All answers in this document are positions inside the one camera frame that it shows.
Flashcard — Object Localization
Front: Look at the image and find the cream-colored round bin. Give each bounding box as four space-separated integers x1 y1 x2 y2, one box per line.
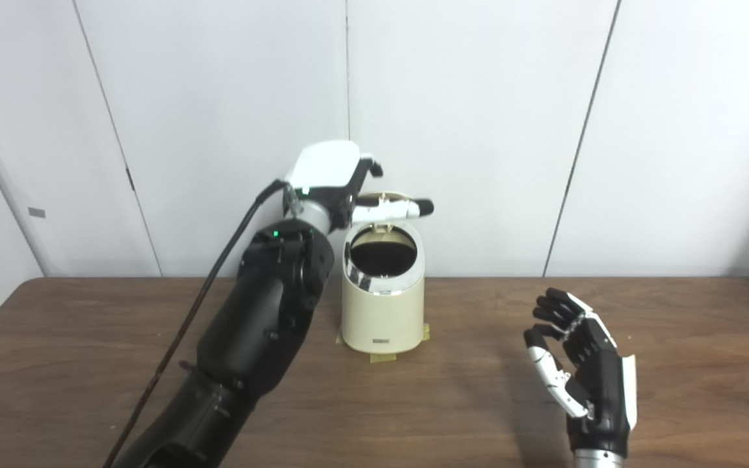
341 222 426 355

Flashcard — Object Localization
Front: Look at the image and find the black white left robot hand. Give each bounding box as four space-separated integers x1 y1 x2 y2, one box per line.
283 140 434 231

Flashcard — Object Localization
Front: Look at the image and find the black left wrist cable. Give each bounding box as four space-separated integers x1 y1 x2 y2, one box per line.
103 180 291 468

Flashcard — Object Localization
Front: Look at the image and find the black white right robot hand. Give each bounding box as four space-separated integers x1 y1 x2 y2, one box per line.
523 288 637 456

